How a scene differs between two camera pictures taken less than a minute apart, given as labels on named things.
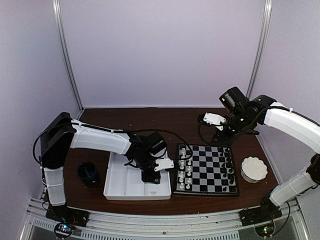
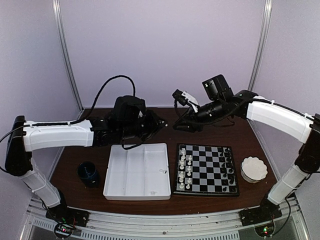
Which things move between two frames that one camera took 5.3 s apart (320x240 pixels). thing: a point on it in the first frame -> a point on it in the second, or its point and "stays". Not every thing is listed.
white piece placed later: (181, 179) stays
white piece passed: (181, 164) stays
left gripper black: (148, 178) -> (156, 124)
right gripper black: (224, 140) -> (192, 120)
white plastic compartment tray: (124, 182) stays
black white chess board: (205, 170) stays
